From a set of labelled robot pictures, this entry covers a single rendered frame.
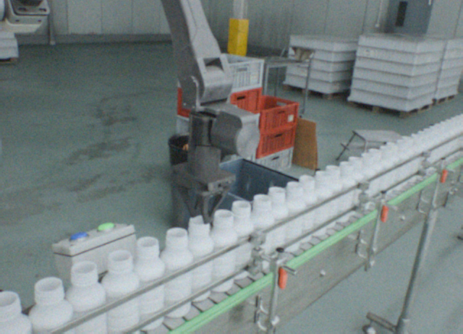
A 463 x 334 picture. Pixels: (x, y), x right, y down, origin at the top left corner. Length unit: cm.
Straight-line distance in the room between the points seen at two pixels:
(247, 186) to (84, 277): 124
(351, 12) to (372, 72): 490
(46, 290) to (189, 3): 49
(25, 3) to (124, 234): 63
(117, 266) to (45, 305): 12
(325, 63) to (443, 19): 402
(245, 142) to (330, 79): 745
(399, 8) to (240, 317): 1108
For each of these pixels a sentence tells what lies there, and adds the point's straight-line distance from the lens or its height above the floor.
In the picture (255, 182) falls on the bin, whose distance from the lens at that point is 184.
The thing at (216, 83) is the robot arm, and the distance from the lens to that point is 74.
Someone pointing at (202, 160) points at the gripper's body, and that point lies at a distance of 77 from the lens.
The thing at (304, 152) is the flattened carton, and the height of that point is 17.
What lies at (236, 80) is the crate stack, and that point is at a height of 98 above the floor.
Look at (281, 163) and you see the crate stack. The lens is 443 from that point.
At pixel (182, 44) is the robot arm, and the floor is 148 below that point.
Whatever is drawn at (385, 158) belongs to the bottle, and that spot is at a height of 114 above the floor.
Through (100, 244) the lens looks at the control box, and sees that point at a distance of 90.
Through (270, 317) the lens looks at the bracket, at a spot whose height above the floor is 95.
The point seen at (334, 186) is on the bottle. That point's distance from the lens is 120.
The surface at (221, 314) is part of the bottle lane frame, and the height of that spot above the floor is 98.
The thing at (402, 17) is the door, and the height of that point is 142.
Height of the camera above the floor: 156
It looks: 21 degrees down
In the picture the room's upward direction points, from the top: 4 degrees clockwise
